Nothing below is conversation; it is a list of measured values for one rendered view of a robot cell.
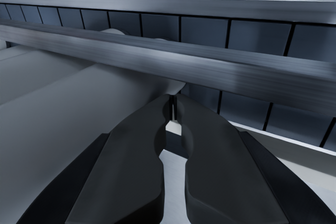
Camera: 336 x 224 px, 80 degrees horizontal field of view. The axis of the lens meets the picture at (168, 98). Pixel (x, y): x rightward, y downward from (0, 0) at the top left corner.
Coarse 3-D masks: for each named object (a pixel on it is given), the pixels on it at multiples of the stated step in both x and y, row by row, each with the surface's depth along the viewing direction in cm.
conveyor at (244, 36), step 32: (128, 32) 19; (160, 32) 17; (192, 32) 16; (224, 32) 14; (256, 32) 13; (288, 32) 12; (320, 32) 12; (192, 96) 18; (224, 96) 17; (256, 128) 17; (288, 128) 15; (320, 128) 14
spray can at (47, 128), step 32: (96, 64) 12; (32, 96) 9; (64, 96) 9; (96, 96) 10; (128, 96) 11; (0, 128) 7; (32, 128) 8; (64, 128) 8; (96, 128) 9; (0, 160) 7; (32, 160) 7; (64, 160) 8; (0, 192) 7; (32, 192) 7
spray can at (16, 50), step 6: (6, 48) 17; (12, 48) 16; (18, 48) 17; (24, 48) 17; (30, 48) 17; (36, 48) 17; (0, 54) 16; (6, 54) 16; (12, 54) 16; (18, 54) 16
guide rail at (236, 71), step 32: (0, 32) 14; (32, 32) 12; (64, 32) 11; (96, 32) 11; (128, 64) 9; (160, 64) 8; (192, 64) 7; (224, 64) 7; (256, 64) 6; (288, 64) 6; (320, 64) 6; (256, 96) 7; (288, 96) 6; (320, 96) 6
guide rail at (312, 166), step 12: (180, 132) 16; (252, 132) 15; (264, 144) 14; (276, 144) 14; (288, 144) 14; (276, 156) 13; (288, 156) 13; (300, 156) 13; (312, 156) 13; (324, 156) 13; (300, 168) 12; (312, 168) 12; (324, 168) 12; (312, 180) 12; (324, 180) 12
